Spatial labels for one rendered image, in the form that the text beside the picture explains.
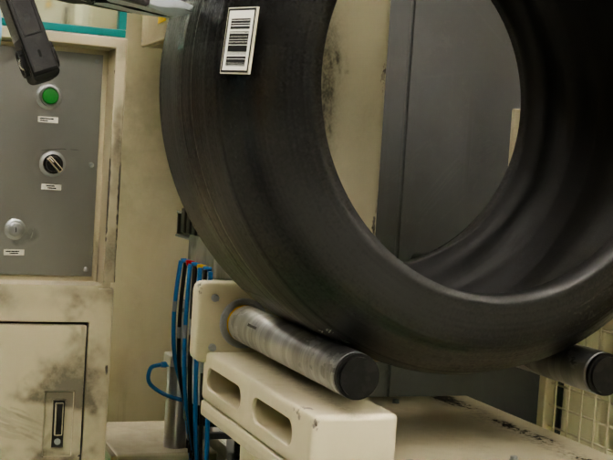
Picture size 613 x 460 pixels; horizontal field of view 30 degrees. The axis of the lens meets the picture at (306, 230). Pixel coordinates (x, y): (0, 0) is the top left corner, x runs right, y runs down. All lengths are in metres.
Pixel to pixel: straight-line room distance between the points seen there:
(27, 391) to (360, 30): 0.72
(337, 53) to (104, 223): 0.49
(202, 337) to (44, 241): 0.45
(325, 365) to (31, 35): 0.41
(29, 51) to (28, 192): 0.70
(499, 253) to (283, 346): 0.36
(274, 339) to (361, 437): 0.19
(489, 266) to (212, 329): 0.35
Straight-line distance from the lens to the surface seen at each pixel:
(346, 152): 1.46
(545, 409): 1.65
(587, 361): 1.22
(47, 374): 1.74
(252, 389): 1.23
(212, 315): 1.38
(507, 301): 1.13
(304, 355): 1.15
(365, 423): 1.09
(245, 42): 1.03
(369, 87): 1.47
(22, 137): 1.75
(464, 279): 1.42
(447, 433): 1.32
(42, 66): 1.07
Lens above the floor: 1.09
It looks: 3 degrees down
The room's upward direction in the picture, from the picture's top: 4 degrees clockwise
